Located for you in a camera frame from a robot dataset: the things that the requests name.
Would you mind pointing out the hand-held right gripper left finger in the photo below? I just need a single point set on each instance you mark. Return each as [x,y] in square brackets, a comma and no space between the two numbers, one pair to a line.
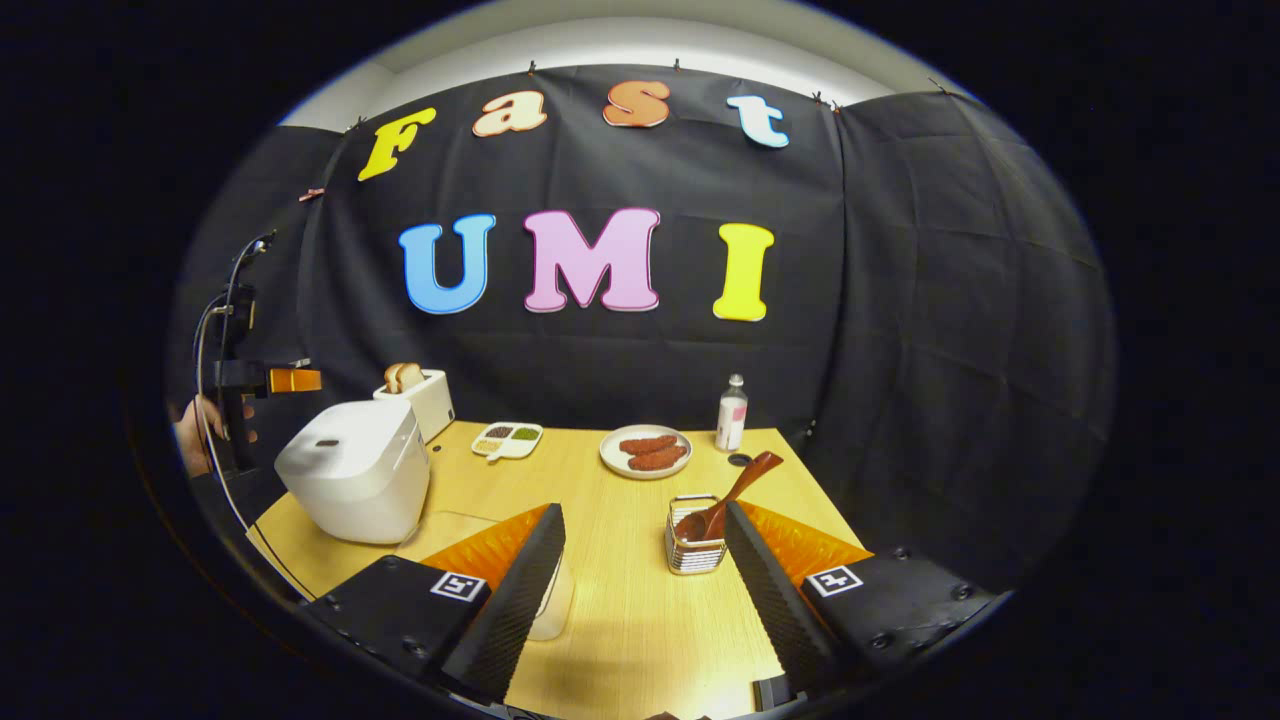
[510,610]

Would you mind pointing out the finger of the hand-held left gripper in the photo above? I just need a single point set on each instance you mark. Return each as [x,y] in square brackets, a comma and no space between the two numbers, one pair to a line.
[295,380]

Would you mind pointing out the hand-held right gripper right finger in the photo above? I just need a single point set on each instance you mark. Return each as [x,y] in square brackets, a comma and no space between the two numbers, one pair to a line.
[775,610]

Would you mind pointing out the white rice cooker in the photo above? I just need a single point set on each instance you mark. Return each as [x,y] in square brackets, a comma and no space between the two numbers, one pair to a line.
[350,470]

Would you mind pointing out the brown wooden spoon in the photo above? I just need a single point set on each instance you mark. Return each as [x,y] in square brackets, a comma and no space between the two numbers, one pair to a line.
[745,480]

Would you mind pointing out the toasted bread slice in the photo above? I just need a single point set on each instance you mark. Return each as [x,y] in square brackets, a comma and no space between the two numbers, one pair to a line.
[392,379]
[413,375]

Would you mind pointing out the white toaster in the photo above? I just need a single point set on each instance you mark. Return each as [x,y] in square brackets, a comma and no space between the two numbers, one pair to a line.
[437,405]

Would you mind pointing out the white divided grain dish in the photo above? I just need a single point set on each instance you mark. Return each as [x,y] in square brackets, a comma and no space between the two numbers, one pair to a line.
[508,448]

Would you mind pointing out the round white plate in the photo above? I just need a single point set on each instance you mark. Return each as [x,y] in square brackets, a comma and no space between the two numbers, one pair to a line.
[612,462]

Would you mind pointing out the clear bottle with pink label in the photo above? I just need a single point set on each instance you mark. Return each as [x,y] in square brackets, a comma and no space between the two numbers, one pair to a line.
[731,425]

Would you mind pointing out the red meat piece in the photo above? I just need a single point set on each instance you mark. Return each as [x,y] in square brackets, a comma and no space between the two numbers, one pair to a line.
[647,444]
[658,459]

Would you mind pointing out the black backdrop cloth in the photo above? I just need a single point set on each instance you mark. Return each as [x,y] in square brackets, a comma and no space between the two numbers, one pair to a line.
[900,300]

